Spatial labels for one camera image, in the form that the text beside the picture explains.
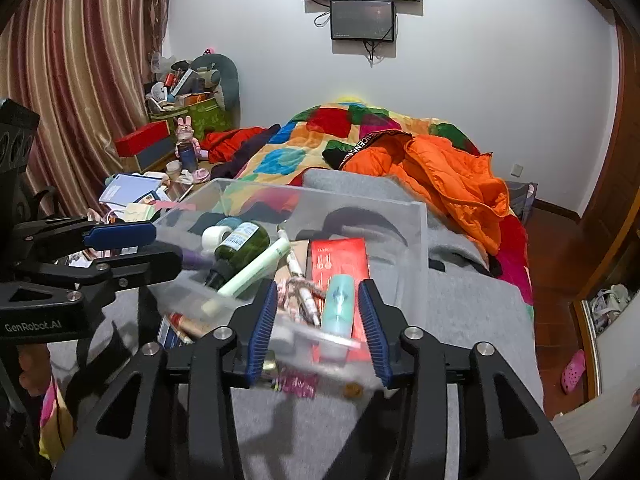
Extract dark green bottle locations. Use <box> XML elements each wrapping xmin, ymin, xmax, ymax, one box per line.
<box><xmin>205</xmin><ymin>221</ymin><xmax>272</xmax><ymax>291</ymax></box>

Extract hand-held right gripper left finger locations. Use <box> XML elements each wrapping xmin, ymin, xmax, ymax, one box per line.
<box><xmin>50</xmin><ymin>280</ymin><xmax>278</xmax><ymax>480</ymax></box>

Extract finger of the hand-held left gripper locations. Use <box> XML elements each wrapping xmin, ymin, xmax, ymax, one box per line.
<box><xmin>12</xmin><ymin>216</ymin><xmax>157</xmax><ymax>258</ymax></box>
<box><xmin>70</xmin><ymin>247</ymin><xmax>183</xmax><ymax>292</ymax></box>

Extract white ribbed panel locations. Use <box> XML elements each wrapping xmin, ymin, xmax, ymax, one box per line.
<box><xmin>550</xmin><ymin>375</ymin><xmax>640</xmax><ymax>471</ymax></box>

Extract braided rope bracelet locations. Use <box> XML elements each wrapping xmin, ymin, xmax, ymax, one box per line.
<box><xmin>277</xmin><ymin>277</ymin><xmax>326</xmax><ymax>311</ymax></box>

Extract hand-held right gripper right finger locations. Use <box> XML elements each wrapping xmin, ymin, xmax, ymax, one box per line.
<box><xmin>357</xmin><ymin>279</ymin><xmax>581</xmax><ymax>480</ymax></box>

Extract pink patterned hair clip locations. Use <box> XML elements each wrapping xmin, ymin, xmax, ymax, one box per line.
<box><xmin>280</xmin><ymin>372</ymin><xmax>318</xmax><ymax>401</ymax></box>

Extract grey box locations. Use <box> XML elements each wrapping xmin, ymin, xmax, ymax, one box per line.
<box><xmin>136</xmin><ymin>137</ymin><xmax>176</xmax><ymax>173</ymax></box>

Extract grey patterned blanket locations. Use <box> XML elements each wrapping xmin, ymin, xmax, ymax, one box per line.
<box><xmin>47</xmin><ymin>167</ymin><xmax>546</xmax><ymax>480</ymax></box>

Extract red long box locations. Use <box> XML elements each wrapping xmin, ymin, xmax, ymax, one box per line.
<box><xmin>115</xmin><ymin>120</ymin><xmax>171</xmax><ymax>158</ymax></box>

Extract blue white notebook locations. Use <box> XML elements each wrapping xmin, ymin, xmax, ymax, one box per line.
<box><xmin>99</xmin><ymin>173</ymin><xmax>168</xmax><ymax>206</ymax></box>

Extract purple tube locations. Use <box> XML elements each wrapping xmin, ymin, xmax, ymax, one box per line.
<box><xmin>180</xmin><ymin>250</ymin><xmax>216</xmax><ymax>271</ymax></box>

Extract orange puffer jacket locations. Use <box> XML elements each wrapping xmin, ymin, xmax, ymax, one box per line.
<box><xmin>322</xmin><ymin>131</ymin><xmax>510</xmax><ymax>256</ymax></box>

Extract black chair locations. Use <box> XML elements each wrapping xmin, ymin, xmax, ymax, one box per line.
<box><xmin>0</xmin><ymin>99</ymin><xmax>56</xmax><ymax>241</ymax></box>

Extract small black monitor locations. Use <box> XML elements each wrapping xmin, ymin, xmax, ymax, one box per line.
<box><xmin>329</xmin><ymin>0</ymin><xmax>397</xmax><ymax>42</ymax></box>

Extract light green tube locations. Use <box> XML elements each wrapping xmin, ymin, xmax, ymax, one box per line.
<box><xmin>217</xmin><ymin>236</ymin><xmax>292</xmax><ymax>297</ymax></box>

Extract green patterned gift box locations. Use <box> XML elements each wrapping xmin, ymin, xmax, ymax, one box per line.
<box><xmin>187</xmin><ymin>99</ymin><xmax>233</xmax><ymax>133</ymax></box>

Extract purple bag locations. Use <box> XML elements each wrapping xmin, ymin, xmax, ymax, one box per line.
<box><xmin>505</xmin><ymin>180</ymin><xmax>538</xmax><ymax>221</ymax></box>

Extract white pen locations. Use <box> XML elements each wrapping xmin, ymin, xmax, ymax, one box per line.
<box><xmin>285</xmin><ymin>252</ymin><xmax>321</xmax><ymax>328</ymax></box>

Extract pink clog shoe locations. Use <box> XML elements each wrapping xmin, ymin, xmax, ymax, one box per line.
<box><xmin>560</xmin><ymin>350</ymin><xmax>587</xmax><ymax>395</ymax></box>

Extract red cloth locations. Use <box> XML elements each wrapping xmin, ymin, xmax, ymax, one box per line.
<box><xmin>202</xmin><ymin>127</ymin><xmax>271</xmax><ymax>163</ymax></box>

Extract pink rabbit toy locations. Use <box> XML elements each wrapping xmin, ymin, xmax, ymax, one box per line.
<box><xmin>175</xmin><ymin>116</ymin><xmax>202</xmax><ymax>156</ymax></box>

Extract red foil packet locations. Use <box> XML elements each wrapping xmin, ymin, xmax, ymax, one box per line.
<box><xmin>306</xmin><ymin>238</ymin><xmax>373</xmax><ymax>361</ymax></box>

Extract mint green tube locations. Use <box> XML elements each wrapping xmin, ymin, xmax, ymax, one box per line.
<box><xmin>320</xmin><ymin>274</ymin><xmax>357</xmax><ymax>361</ymax></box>

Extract clear plastic storage box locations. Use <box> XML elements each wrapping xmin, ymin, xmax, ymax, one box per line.
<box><xmin>150</xmin><ymin>177</ymin><xmax>430</xmax><ymax>391</ymax></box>

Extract striped red gold curtain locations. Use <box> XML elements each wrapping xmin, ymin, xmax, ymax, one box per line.
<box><xmin>0</xmin><ymin>0</ymin><xmax>173</xmax><ymax>221</ymax></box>

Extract white tape roll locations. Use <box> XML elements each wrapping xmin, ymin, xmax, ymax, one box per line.
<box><xmin>201</xmin><ymin>225</ymin><xmax>233</xmax><ymax>255</ymax></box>

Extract person's left hand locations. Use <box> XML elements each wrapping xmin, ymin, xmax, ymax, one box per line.
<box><xmin>19</xmin><ymin>345</ymin><xmax>53</xmax><ymax>397</ymax></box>

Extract colourful patchwork quilt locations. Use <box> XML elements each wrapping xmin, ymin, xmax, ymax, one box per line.
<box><xmin>37</xmin><ymin>100</ymin><xmax>533</xmax><ymax>466</ymax></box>

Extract wooden door frame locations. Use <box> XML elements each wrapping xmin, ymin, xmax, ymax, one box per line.
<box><xmin>550</xmin><ymin>0</ymin><xmax>640</xmax><ymax>401</ymax></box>

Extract white bag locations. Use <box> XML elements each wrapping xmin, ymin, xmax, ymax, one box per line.
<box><xmin>590</xmin><ymin>284</ymin><xmax>633</xmax><ymax>317</ymax></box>

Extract grey neck pillow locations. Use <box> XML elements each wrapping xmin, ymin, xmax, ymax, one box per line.
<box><xmin>190</xmin><ymin>54</ymin><xmax>240</xmax><ymax>110</ymax></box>

